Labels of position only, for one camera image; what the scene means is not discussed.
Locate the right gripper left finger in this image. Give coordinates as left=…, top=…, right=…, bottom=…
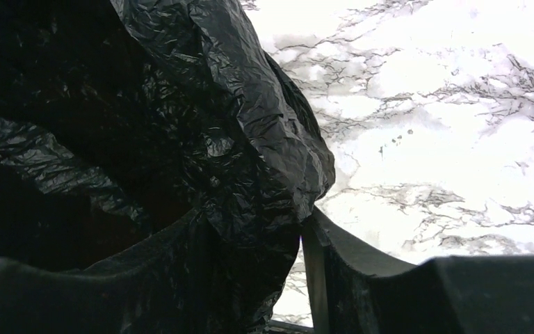
left=0, top=209, right=209, bottom=333

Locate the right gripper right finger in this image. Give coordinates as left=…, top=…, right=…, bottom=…
left=302, top=210, right=534, bottom=334

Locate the black plastic trash bag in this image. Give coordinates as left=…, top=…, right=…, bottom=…
left=0, top=1, right=335, bottom=333

